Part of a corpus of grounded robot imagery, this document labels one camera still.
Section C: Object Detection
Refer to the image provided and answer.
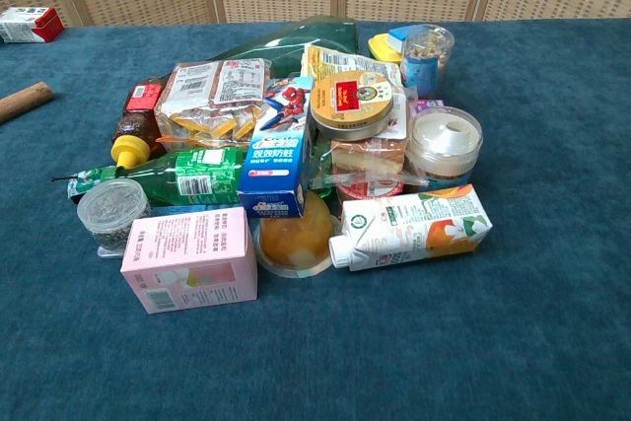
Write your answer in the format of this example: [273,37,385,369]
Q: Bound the blue spiderman toothpaste box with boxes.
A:
[237,76,316,220]

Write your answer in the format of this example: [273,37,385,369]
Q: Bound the red and white round tub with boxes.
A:
[335,175,406,204]

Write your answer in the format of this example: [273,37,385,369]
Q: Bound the orange fruit jelly cup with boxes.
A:
[252,189,341,279]

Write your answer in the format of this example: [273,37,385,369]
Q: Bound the wrapped cake slice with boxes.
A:
[328,137,410,181]

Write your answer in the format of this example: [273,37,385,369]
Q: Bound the round gold tin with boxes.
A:
[310,71,395,143]

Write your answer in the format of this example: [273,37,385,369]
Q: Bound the white orange juice carton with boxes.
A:
[327,183,494,273]

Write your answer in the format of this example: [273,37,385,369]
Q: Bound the yellow printed snack bag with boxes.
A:
[300,43,404,92]

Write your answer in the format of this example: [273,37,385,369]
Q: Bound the clear cup with white lid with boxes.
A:
[404,105,484,185]

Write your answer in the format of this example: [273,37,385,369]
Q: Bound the clear bag of snack packets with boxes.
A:
[154,57,273,148]

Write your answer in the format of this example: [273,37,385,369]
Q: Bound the dark green plastic bag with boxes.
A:
[204,15,361,80]

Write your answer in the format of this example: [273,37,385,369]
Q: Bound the green plastic bottle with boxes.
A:
[50,146,250,207]

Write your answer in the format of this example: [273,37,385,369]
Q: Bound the pink cardboard box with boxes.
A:
[119,206,259,316]

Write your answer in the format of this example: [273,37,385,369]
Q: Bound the yellow and blue plastic container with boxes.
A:
[368,24,426,66]

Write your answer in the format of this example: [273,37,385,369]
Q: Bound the clear cup of nuts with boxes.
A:
[399,25,456,98]

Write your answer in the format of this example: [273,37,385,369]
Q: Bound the brown sauce bottle yellow cap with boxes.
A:
[110,76,172,171]

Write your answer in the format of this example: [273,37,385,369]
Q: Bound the blue table cloth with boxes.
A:
[0,18,631,421]

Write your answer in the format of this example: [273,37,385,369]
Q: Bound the clear jar of dark seeds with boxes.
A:
[76,177,152,258]

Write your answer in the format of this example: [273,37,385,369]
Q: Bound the wooden rolling pin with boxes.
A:
[0,81,55,125]

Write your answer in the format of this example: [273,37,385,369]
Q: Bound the red and white carton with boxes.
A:
[0,6,66,44]

